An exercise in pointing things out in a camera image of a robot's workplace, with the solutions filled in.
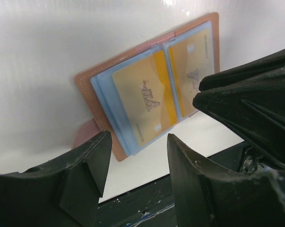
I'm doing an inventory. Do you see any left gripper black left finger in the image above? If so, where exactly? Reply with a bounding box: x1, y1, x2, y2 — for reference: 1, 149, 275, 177
0, 131, 112, 227

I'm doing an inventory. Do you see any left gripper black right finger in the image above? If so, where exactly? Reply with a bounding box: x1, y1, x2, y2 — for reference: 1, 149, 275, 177
167, 134, 285, 227

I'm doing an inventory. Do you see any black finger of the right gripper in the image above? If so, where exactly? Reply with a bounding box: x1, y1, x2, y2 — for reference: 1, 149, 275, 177
192, 49, 285, 169

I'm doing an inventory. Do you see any gold VIP card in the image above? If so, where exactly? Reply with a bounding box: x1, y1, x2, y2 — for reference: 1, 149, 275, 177
112, 51, 177, 146
168, 27, 215, 118

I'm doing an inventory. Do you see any brown leather card holder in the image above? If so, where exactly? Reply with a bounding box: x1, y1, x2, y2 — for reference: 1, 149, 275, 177
75, 12, 220, 161

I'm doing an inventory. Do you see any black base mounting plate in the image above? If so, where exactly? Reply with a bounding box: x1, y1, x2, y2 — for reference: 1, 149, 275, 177
97, 141, 266, 227

